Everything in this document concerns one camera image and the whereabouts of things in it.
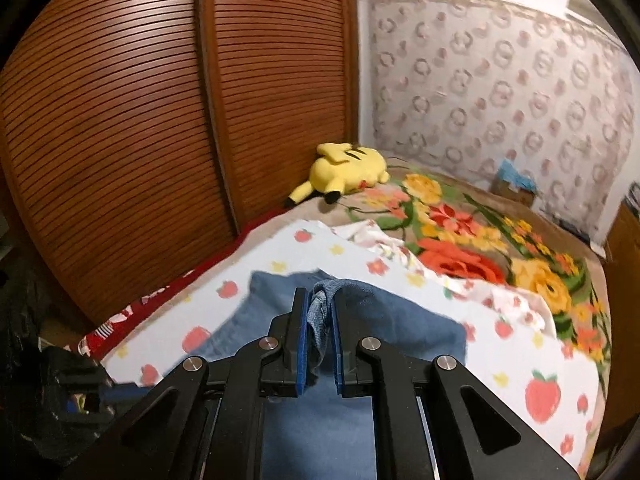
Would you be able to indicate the white fruit print bed sheet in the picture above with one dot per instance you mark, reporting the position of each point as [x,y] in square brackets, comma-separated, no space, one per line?
[500,375]

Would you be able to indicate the red printed cloth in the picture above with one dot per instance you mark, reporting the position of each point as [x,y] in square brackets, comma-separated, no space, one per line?
[125,320]

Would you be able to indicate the small cardboard box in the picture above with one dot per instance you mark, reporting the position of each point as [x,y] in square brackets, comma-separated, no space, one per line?
[510,192]

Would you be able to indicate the brown floral blanket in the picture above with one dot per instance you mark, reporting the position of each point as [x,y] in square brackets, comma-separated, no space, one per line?
[500,240]

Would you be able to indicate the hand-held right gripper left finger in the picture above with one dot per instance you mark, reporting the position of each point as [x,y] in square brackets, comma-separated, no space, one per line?
[300,340]

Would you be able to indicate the wooden louvred wardrobe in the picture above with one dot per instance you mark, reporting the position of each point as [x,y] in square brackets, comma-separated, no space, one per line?
[125,135]

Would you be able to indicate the light blue cloth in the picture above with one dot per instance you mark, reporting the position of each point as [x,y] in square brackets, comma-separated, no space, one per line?
[515,172]

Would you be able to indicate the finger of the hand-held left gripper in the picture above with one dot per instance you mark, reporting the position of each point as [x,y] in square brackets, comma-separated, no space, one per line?
[125,391]

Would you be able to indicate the yellow plush toy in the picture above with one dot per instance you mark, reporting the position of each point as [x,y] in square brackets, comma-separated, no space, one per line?
[345,170]

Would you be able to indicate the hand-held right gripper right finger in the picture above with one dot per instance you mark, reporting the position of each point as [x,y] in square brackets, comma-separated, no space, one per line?
[339,340]

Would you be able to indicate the wooden dresser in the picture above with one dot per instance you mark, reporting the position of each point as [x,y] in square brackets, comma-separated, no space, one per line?
[620,235]

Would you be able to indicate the blue denim pants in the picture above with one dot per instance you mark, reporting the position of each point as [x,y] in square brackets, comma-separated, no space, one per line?
[400,320]

